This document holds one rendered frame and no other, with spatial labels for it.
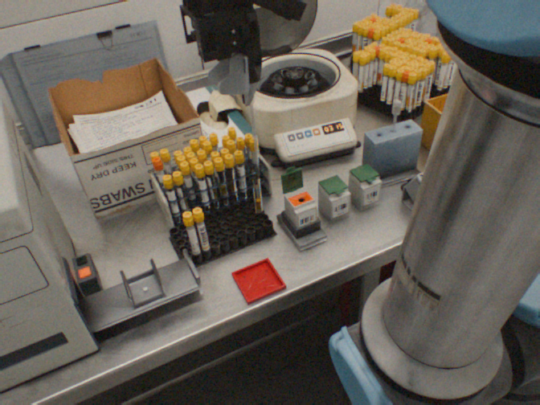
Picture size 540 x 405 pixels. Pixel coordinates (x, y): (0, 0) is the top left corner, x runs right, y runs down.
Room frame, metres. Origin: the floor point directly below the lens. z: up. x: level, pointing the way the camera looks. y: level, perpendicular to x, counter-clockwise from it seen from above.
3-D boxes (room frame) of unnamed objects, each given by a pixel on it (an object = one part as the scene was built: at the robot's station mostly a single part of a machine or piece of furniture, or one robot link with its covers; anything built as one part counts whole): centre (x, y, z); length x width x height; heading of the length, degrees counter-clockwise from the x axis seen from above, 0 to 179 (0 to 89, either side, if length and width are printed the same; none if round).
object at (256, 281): (0.52, 0.03, 0.88); 0.07 x 0.07 x 0.01; 22
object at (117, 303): (0.48, 0.22, 0.92); 0.21 x 0.07 x 0.05; 112
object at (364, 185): (0.69, -0.18, 0.91); 0.05 x 0.04 x 0.07; 22
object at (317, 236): (0.62, -0.06, 0.89); 0.09 x 0.05 x 0.04; 22
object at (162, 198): (0.73, 0.10, 0.91); 0.20 x 0.10 x 0.07; 112
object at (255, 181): (0.66, 0.02, 0.93); 0.01 x 0.01 x 0.10; 23
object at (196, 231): (0.63, 0.09, 0.93); 0.17 x 0.09 x 0.11; 113
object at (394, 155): (0.76, -0.25, 0.92); 0.10 x 0.07 x 0.10; 107
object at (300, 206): (0.62, -0.06, 0.92); 0.05 x 0.04 x 0.06; 22
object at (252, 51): (0.64, 0.01, 1.21); 0.05 x 0.02 x 0.09; 23
